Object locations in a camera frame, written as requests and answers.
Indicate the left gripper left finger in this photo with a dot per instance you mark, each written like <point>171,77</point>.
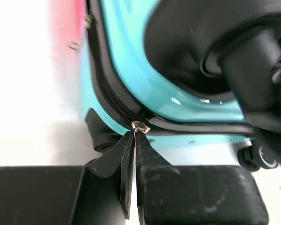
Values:
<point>97,193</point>

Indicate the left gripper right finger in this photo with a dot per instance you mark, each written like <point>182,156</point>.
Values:
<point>194,194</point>

